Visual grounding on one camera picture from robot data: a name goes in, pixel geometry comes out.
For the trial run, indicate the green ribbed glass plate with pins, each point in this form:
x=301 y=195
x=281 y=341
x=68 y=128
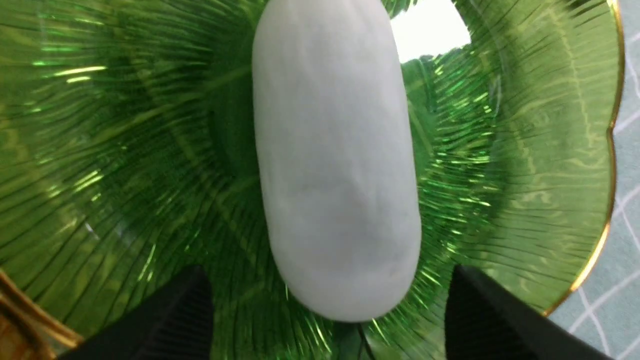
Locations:
x=127 y=154

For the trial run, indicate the white radish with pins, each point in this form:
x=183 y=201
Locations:
x=335 y=153

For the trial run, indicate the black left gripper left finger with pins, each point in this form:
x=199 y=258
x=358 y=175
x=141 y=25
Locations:
x=175 y=323

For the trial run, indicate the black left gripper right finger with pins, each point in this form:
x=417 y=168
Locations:
x=484 y=321

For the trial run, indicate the amber ribbed glass plate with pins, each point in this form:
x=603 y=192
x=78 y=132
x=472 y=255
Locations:
x=15 y=330

